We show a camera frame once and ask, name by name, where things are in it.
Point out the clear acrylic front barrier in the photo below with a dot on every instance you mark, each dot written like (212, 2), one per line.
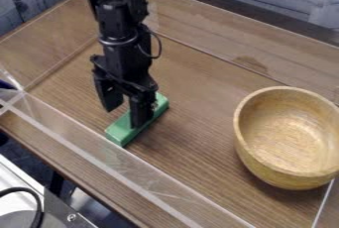
(149, 197)

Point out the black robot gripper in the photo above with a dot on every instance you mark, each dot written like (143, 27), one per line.
(121, 75)

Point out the brown wooden bowl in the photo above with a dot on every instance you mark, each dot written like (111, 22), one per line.
(287, 137)

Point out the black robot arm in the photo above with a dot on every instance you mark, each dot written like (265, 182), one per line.
(119, 19)

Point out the grey metal bracket with screw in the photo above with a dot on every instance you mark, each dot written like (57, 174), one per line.
(60, 216)

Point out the green rectangular block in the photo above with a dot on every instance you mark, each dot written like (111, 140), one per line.
(120, 133)

